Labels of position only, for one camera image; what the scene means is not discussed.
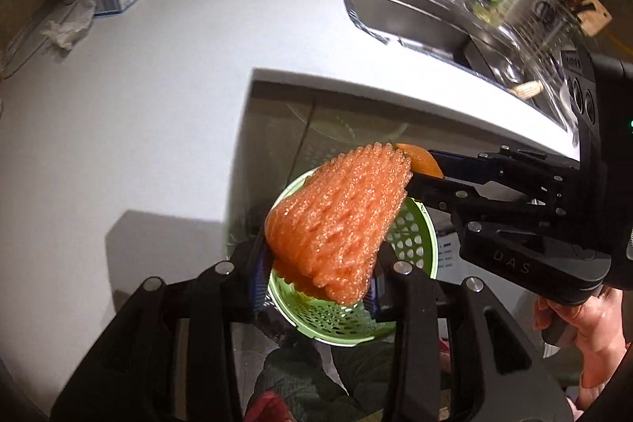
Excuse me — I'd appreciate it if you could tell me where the green plastic trash basket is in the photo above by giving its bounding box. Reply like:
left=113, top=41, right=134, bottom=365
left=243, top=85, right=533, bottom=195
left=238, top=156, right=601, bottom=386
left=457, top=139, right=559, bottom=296
left=265, top=197, right=438, bottom=347

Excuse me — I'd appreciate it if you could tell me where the person's right hand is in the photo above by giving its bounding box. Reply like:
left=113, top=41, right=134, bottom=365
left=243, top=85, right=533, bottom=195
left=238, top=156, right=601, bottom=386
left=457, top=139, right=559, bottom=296
left=534, top=287, right=627, bottom=389

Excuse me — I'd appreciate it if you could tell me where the orange foam fruit net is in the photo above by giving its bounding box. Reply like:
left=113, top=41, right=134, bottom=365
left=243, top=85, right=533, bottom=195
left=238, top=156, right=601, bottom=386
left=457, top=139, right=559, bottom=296
left=264, top=142, right=412, bottom=306

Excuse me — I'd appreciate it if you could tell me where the large crumpled white tissue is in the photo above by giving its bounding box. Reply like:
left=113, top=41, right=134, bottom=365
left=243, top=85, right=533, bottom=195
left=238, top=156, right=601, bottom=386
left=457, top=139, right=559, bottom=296
left=41, top=0, right=97, bottom=51

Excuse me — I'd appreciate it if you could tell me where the orange peel piece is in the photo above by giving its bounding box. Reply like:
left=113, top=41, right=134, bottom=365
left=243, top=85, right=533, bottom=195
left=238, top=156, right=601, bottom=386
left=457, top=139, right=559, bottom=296
left=396, top=144, right=444, bottom=179

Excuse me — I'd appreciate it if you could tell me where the stainless steel sink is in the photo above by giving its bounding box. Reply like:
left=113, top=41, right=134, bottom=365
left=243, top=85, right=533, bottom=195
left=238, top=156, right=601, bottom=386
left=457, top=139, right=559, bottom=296
left=343, top=0, right=576, bottom=131

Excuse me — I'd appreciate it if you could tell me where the wooden knife block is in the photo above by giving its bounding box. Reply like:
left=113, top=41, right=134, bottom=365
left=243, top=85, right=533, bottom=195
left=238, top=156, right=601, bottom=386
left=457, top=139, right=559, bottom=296
left=560, top=0, right=613, bottom=38

